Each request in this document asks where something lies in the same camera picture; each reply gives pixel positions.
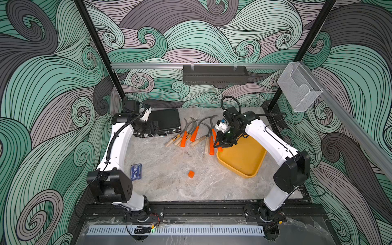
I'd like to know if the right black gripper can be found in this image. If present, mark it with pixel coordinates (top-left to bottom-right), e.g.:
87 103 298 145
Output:
213 127 243 147

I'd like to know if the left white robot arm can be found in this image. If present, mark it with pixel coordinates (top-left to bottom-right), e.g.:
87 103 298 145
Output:
86 97 159 216

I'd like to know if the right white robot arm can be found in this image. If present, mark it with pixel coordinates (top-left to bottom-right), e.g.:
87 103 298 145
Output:
213 96 310 222

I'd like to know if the black ribbed storage case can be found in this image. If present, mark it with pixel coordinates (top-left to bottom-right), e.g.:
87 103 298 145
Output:
148 108 182 136

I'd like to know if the yellow plastic tray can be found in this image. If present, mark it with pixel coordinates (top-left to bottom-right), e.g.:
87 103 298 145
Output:
216 136 267 179

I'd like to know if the blue card pack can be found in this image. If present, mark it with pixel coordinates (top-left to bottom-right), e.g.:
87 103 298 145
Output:
130 163 143 181

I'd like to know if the small orange block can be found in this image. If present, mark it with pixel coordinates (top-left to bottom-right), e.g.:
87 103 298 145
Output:
188 170 195 179

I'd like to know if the wooden handle sickle with label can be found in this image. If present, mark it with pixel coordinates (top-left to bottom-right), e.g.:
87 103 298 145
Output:
165 120 188 147

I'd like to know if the black wall shelf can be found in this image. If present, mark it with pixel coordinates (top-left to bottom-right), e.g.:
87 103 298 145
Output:
183 65 249 86

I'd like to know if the clear acrylic wall holder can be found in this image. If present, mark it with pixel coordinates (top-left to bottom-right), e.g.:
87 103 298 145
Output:
278 62 323 112

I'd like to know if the white slotted cable duct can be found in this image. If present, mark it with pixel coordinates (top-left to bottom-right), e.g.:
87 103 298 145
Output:
86 225 264 236

